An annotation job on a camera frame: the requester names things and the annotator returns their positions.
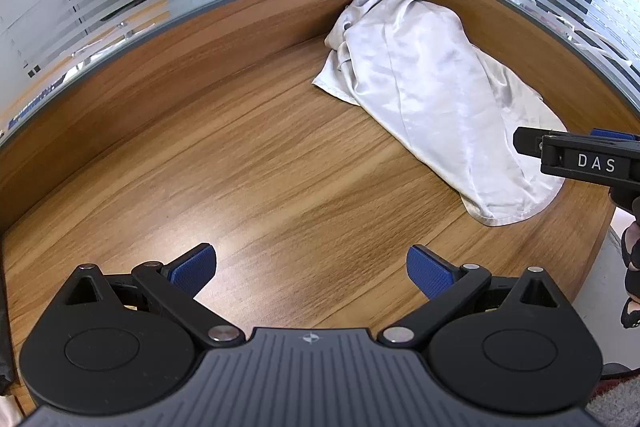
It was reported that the person's right hand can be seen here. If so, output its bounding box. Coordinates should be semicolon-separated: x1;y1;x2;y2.
620;219;640;329

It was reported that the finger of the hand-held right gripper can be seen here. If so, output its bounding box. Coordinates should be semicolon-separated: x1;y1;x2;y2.
513;126;634;182

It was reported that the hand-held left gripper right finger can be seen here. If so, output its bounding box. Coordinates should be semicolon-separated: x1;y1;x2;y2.
376;244;561;352

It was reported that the cream satin shirt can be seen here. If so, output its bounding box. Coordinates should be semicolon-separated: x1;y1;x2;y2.
311;0;568;228

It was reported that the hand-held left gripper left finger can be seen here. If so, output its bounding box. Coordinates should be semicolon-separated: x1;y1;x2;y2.
62;243;247;350

